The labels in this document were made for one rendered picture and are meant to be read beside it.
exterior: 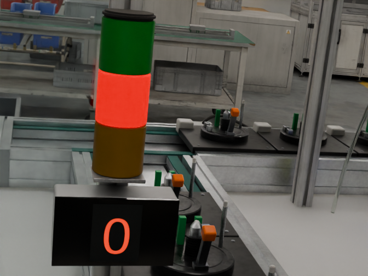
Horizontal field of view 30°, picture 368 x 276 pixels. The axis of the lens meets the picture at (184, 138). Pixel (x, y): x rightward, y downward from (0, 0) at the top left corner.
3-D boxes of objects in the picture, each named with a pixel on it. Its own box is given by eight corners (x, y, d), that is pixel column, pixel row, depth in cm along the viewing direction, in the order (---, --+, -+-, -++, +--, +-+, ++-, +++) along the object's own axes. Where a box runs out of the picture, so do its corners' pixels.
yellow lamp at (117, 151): (145, 179, 66) (150, 130, 65) (93, 178, 65) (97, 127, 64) (138, 163, 71) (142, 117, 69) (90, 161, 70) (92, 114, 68)
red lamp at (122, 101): (150, 128, 65) (154, 78, 63) (97, 126, 64) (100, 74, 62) (142, 116, 69) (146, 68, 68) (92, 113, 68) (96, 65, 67)
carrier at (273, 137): (356, 159, 198) (363, 117, 194) (277, 156, 192) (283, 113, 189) (322, 137, 220) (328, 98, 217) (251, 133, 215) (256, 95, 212)
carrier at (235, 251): (281, 311, 107) (292, 237, 104) (128, 314, 102) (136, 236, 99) (239, 246, 130) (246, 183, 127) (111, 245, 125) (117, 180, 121)
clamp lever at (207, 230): (207, 267, 109) (217, 234, 105) (195, 267, 109) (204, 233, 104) (203, 251, 112) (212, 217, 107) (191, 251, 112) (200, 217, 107)
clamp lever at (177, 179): (178, 210, 132) (184, 180, 128) (167, 210, 132) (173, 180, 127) (175, 197, 135) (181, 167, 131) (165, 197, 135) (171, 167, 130)
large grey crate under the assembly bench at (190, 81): (221, 97, 603) (224, 72, 597) (152, 91, 598) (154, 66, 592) (217, 88, 642) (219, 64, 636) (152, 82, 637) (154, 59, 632)
